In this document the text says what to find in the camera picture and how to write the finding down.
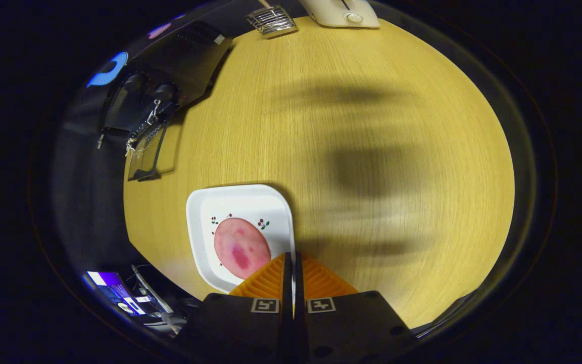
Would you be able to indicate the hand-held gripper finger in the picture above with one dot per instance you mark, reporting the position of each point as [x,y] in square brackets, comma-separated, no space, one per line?
[287,288]
[299,288]

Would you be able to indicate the pink ham slice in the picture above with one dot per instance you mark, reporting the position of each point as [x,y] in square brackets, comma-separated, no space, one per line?
[240,242]

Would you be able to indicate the white square plate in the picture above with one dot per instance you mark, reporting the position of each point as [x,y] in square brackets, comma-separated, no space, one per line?
[250,202]

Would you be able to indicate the black toaster oven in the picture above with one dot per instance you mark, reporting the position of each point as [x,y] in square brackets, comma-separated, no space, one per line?
[185,60]

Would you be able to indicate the white bread toaster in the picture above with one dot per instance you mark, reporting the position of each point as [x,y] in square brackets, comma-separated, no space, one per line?
[336,15]

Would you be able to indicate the computer screen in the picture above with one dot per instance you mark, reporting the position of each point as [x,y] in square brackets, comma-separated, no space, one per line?
[114,290]

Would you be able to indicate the wooden stick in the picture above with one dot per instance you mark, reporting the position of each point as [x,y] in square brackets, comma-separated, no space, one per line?
[265,4]

